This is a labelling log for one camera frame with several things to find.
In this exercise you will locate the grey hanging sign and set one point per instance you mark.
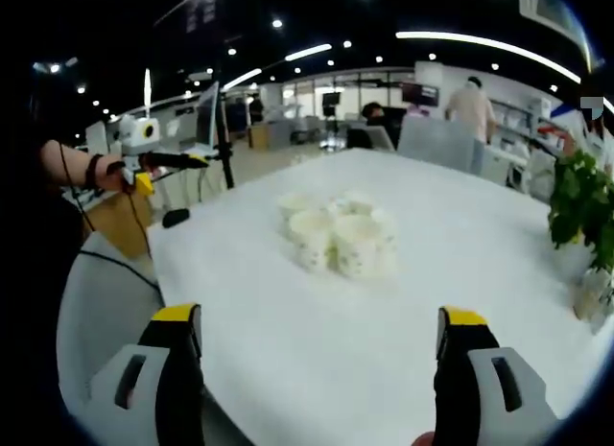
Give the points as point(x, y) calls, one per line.
point(592, 105)

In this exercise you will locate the small black oval device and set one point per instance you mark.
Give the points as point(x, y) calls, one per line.
point(175, 218)

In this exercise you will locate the white chair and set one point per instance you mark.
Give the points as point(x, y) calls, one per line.
point(110, 312)

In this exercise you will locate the dark wall screen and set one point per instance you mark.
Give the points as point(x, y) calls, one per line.
point(421, 95)

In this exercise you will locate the cluster of white paper cups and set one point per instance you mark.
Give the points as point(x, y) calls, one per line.
point(357, 244)

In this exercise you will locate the long curved ceiling light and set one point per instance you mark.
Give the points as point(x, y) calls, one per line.
point(489, 43)

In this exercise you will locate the person's left hand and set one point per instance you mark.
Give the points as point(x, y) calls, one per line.
point(115, 176)

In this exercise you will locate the white plant pot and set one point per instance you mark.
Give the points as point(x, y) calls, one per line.
point(592, 292)

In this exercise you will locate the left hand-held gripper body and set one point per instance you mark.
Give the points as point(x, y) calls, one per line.
point(136, 132)

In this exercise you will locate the black tripod pole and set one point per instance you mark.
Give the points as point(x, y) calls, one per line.
point(224, 144)

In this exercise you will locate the black screen on stand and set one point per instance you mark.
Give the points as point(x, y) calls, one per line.
point(331, 101)

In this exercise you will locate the short ceiling strip light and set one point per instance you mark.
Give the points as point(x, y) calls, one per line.
point(308, 52)
point(242, 78)

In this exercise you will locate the green leafy plant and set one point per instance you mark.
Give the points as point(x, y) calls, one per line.
point(583, 196)

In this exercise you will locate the person's right hand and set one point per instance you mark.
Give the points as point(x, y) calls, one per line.
point(425, 439)

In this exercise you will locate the white table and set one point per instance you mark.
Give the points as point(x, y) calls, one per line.
point(336, 345)

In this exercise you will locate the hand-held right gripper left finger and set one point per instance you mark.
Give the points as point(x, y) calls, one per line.
point(177, 393)

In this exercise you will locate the tilted monitor on stand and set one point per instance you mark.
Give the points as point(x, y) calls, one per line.
point(207, 117)

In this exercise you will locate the cardboard box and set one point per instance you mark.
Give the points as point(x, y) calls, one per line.
point(259, 136)

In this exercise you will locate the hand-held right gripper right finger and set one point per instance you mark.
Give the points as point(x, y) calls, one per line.
point(460, 393)

